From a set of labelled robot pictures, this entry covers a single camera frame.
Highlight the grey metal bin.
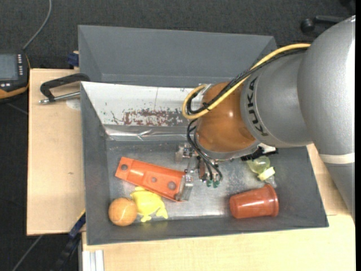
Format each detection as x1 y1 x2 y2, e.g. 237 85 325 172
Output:
77 24 330 246

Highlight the pale yellow plastic bottle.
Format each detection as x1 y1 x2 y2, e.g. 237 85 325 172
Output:
246 155 278 189

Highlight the black cylinder on white bracket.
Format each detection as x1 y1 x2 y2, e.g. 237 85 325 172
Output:
240 145 279 162

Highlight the red-brown plastic cup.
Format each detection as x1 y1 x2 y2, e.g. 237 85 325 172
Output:
228 183 280 220

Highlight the orange ball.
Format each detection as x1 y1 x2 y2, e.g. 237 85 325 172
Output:
108 197 138 227

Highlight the yellow toy animal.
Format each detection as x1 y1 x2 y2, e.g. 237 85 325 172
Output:
129 186 169 223

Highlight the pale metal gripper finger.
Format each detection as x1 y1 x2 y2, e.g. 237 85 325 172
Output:
174 143 196 164
175 168 196 202

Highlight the red-brown flat block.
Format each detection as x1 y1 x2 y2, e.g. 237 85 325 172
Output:
115 156 187 203

